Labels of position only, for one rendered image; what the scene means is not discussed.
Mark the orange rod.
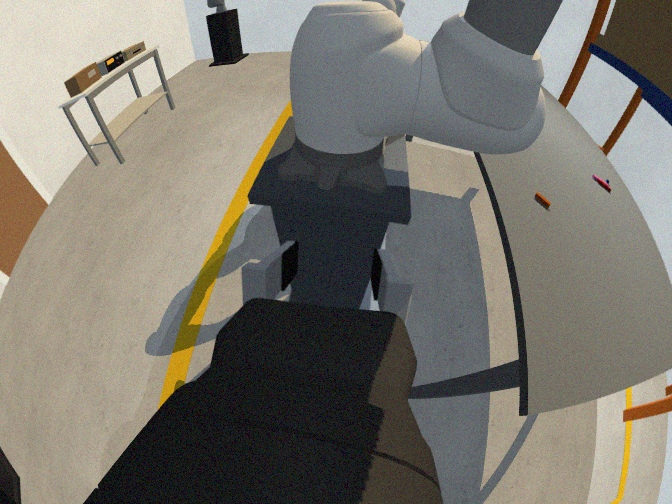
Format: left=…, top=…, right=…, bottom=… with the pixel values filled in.
left=535, top=192, right=551, bottom=208

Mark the dark red rod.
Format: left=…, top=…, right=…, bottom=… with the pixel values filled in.
left=597, top=179, right=611, bottom=192

